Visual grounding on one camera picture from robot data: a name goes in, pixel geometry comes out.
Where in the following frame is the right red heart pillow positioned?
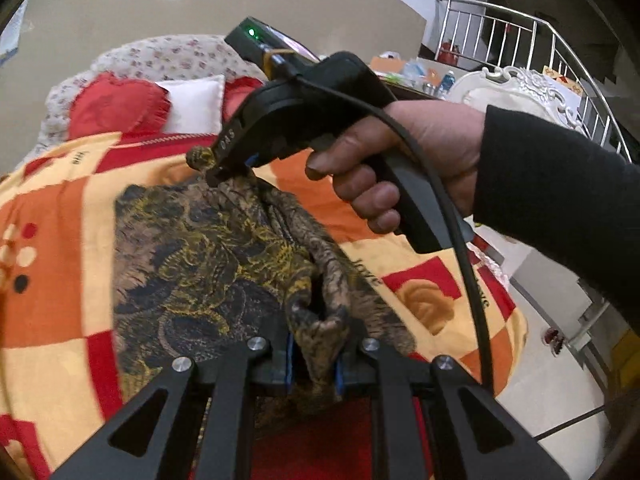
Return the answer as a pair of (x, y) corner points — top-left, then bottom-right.
(221, 77), (264, 124)

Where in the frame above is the person right hand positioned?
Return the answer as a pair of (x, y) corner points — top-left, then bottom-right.
(304, 98), (486, 235)

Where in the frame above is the floral white quilt roll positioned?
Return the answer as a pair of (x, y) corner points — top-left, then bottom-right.
(21, 35), (266, 164)

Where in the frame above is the black sleeved right forearm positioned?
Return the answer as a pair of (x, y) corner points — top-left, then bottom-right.
(473, 106), (639, 330)

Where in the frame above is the red heart pillow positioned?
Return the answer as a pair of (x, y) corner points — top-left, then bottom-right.
(221, 77), (264, 124)
(68, 73), (171, 140)

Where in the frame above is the orange red patterned blanket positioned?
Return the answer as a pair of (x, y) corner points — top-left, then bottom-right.
(0, 129), (528, 480)

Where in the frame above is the metal stair railing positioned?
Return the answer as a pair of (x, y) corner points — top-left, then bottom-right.
(435, 0), (632, 162)

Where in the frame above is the left red heart pillow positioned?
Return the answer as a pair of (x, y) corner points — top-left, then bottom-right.
(68, 73), (171, 140)

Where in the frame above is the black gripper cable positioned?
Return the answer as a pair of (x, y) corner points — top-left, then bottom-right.
(269, 49), (497, 396)

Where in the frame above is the small white pillow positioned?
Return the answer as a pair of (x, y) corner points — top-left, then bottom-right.
(157, 75), (226, 134)

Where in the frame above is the red garment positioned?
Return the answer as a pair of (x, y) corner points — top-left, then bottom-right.
(188, 393), (436, 480)

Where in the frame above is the dark floral patterned shirt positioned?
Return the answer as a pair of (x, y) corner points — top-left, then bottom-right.
(112, 174), (416, 399)

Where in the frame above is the white ornate chair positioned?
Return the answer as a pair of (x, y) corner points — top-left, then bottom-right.
(446, 66), (586, 133)

